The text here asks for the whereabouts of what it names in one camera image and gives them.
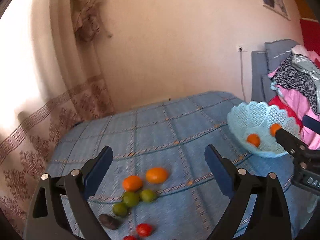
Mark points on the blue patterned bedspread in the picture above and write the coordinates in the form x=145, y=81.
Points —
x=173, y=135

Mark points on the red tomato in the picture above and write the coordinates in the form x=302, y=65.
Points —
x=144, y=230
x=130, y=237

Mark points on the dark brown round fruit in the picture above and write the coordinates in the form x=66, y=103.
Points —
x=109, y=221

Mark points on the grey upholstered headboard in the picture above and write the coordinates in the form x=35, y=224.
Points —
x=265, y=62

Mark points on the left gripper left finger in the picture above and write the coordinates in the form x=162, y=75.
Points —
x=47, y=218

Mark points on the large orange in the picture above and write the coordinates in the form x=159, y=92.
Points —
x=274, y=128

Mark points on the green fruit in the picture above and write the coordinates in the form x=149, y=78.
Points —
x=130, y=199
x=148, y=195
x=120, y=209

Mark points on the red wall panel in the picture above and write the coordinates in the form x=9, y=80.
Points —
x=311, y=35

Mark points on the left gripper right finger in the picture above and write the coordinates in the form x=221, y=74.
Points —
x=270, y=217

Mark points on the pile of clothes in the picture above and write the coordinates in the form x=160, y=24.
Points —
x=296, y=81

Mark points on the beige patterned curtain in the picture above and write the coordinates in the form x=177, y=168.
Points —
x=51, y=80

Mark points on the red tomato front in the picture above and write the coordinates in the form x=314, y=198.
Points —
x=130, y=237

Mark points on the small orange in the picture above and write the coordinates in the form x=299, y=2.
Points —
x=253, y=139

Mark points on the light blue lattice basket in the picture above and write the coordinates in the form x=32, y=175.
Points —
x=256, y=118

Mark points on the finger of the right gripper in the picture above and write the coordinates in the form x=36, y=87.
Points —
x=310, y=123
x=295, y=146

